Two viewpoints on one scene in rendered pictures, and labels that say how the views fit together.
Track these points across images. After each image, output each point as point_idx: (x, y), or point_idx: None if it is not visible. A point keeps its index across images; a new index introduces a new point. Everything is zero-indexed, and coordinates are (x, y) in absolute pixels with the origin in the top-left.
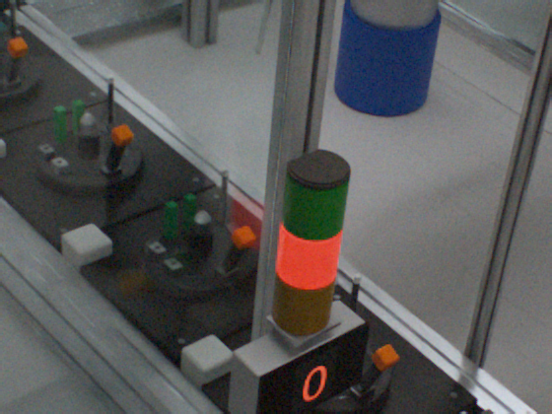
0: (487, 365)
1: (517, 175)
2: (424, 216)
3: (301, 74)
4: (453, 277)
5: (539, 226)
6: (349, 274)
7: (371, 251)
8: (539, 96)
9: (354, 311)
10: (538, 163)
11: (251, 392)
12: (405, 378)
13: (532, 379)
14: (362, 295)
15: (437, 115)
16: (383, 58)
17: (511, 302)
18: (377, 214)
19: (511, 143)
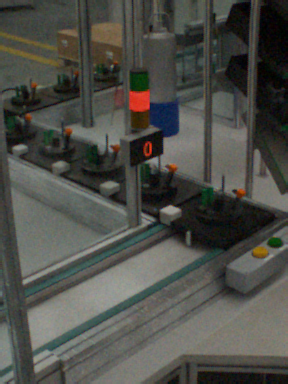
0: None
1: (207, 106)
2: (184, 161)
3: (129, 41)
4: (198, 175)
5: (227, 159)
6: (157, 166)
7: None
8: (208, 76)
9: (160, 165)
10: (224, 144)
11: (127, 149)
12: (182, 186)
13: None
14: (163, 170)
15: (184, 135)
16: (159, 114)
17: (220, 179)
18: (165, 162)
19: (213, 140)
